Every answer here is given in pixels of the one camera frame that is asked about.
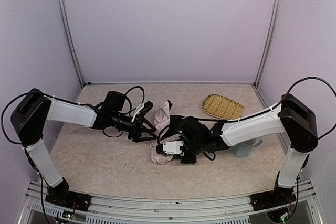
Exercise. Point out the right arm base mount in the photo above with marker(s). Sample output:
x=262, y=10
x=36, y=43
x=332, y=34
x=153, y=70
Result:
x=270, y=199

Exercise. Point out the left aluminium frame post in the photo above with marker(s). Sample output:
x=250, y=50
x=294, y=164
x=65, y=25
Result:
x=70, y=43

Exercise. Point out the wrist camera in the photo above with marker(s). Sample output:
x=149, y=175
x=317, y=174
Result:
x=140, y=113
x=170, y=148

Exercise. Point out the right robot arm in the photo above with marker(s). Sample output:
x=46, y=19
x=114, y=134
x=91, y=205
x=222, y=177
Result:
x=187, y=137

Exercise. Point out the right aluminium frame post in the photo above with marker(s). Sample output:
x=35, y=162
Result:
x=268, y=42

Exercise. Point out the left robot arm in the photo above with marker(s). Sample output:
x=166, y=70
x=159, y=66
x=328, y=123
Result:
x=35, y=110

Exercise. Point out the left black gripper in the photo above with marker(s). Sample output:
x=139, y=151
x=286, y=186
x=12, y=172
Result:
x=136, y=131

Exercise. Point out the pink and black folding umbrella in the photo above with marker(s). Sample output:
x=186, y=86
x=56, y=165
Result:
x=161, y=120

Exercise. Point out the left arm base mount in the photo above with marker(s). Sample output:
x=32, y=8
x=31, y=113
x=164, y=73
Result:
x=73, y=200

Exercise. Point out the aluminium frame post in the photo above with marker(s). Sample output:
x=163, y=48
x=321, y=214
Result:
x=268, y=42
x=70, y=43

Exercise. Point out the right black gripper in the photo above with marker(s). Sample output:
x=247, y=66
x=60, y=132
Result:
x=181, y=155

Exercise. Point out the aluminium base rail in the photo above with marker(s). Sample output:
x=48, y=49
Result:
x=303, y=207

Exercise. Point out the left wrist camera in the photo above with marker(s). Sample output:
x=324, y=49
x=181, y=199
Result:
x=140, y=113

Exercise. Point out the woven bamboo tray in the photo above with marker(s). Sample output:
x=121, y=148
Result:
x=222, y=107

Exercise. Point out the light blue ceramic mug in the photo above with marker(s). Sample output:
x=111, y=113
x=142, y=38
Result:
x=243, y=149

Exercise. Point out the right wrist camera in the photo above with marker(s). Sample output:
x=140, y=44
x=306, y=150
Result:
x=170, y=148

